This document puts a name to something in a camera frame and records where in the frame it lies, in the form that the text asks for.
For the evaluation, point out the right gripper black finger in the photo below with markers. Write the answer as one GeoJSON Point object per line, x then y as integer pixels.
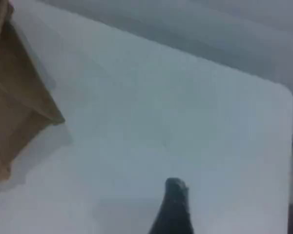
{"type": "Point", "coordinates": [175, 209]}

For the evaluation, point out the brown jute tote bag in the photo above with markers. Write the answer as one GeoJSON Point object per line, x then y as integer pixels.
{"type": "Point", "coordinates": [14, 97]}

